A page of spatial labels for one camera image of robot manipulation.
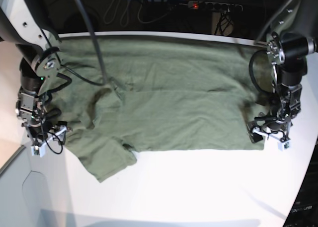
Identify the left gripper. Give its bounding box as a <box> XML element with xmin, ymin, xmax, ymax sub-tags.
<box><xmin>246</xmin><ymin>113</ymin><xmax>292</xmax><ymax>143</ymax></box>

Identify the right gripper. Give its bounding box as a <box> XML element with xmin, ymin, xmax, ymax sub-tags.
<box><xmin>22</xmin><ymin>121</ymin><xmax>72</xmax><ymax>149</ymax></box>

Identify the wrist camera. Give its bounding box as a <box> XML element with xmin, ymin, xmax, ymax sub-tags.
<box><xmin>278</xmin><ymin>140</ymin><xmax>291</xmax><ymax>151</ymax></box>
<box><xmin>30</xmin><ymin>144</ymin><xmax>47</xmax><ymax>157</ymax></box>

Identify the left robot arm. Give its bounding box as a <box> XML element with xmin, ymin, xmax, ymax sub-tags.
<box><xmin>247</xmin><ymin>0</ymin><xmax>318</xmax><ymax>149</ymax></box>

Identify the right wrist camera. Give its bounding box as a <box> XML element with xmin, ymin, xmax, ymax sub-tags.
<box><xmin>30</xmin><ymin>144</ymin><xmax>47</xmax><ymax>157</ymax></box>

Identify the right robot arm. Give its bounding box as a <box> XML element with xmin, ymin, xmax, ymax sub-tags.
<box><xmin>0</xmin><ymin>0</ymin><xmax>72</xmax><ymax>155</ymax></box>

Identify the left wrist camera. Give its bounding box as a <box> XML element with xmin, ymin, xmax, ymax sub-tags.
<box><xmin>278</xmin><ymin>140</ymin><xmax>291</xmax><ymax>151</ymax></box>

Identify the black power strip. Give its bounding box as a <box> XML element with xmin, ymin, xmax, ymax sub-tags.
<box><xmin>187</xmin><ymin>1</ymin><xmax>243</xmax><ymax>12</ymax></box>

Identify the green t-shirt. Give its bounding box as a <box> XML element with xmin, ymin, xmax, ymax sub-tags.
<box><xmin>46</xmin><ymin>37</ymin><xmax>269</xmax><ymax>182</ymax></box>

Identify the black cable bundle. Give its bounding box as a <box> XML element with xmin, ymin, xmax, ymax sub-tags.
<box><xmin>213</xmin><ymin>10</ymin><xmax>236</xmax><ymax>36</ymax></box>

